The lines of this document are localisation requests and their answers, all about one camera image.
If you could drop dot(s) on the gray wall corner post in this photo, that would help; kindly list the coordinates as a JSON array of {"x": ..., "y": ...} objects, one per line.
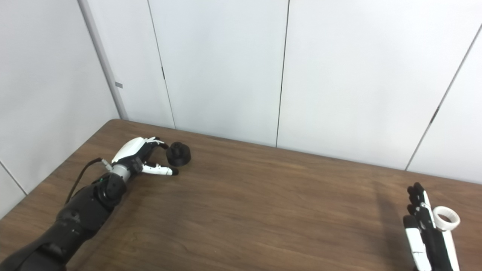
[{"x": 103, "y": 60}]

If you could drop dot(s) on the round black part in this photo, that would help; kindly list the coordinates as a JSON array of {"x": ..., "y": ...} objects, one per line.
[{"x": 179, "y": 155}]

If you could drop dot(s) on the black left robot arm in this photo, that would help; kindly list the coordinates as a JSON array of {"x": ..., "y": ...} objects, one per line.
[{"x": 83, "y": 210}]

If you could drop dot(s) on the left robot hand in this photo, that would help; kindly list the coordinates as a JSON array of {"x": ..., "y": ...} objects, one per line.
[{"x": 130, "y": 150}]

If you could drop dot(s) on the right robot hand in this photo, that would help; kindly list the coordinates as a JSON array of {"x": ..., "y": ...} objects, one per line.
[{"x": 433, "y": 244}]

